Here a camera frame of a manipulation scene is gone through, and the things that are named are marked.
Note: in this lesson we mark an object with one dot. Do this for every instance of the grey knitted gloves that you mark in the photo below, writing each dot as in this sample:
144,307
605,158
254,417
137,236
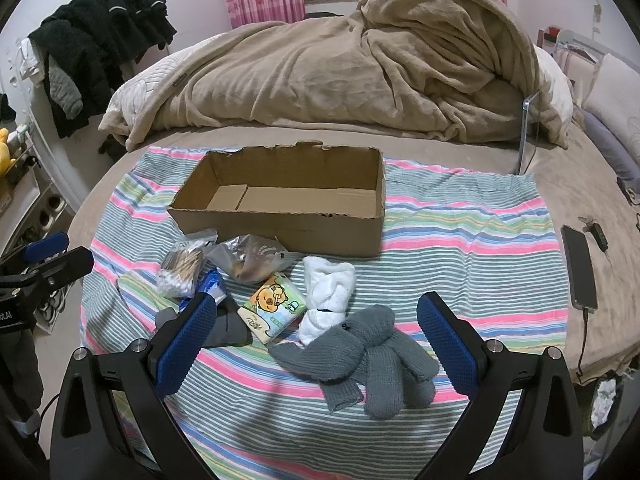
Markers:
365,358

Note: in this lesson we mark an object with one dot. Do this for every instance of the black smartphone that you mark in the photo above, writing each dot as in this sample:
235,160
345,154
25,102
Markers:
583,292

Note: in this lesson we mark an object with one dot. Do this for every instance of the beige fleece blanket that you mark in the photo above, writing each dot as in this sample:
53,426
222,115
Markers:
452,70

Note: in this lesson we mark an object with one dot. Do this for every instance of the open cardboard box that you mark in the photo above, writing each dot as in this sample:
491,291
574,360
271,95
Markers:
310,197

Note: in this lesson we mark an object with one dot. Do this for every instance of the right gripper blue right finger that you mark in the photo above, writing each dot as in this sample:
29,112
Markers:
457,345

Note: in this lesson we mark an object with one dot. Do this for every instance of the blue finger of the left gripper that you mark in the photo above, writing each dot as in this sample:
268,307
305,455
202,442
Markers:
65,269
47,247

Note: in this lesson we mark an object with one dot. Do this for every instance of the cotton swabs bag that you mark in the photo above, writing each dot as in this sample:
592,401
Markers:
179,271

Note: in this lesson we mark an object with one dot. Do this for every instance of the yellow plush toy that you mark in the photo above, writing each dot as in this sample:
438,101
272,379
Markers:
6,159

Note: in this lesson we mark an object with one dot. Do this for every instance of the blue tissue pack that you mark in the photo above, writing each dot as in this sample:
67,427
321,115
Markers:
210,285

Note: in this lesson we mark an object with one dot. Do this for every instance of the clear plastic zip bag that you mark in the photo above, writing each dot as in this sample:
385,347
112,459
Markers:
250,259

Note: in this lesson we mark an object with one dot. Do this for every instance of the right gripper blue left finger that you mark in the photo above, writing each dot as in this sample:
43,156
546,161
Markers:
177,343

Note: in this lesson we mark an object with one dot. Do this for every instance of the pile of black clothes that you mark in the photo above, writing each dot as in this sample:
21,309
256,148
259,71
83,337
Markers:
84,45

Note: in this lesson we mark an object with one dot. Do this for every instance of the small black car key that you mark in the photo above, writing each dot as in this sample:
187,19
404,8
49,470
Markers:
590,225

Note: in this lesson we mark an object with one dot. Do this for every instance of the cartoon tissue pack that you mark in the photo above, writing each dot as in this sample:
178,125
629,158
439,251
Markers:
274,306

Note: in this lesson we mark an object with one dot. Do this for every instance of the white floral quilt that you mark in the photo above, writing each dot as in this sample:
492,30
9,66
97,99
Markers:
128,99

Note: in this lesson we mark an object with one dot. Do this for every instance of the grey pillow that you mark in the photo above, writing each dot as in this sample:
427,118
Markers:
613,151

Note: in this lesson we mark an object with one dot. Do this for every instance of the white socks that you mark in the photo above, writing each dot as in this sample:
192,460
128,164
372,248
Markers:
328,289

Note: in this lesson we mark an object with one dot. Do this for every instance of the white floral pillow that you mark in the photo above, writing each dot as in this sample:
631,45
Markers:
614,99

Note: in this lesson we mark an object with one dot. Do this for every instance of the dark grey grip sock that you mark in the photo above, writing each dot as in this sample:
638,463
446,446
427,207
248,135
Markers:
228,329

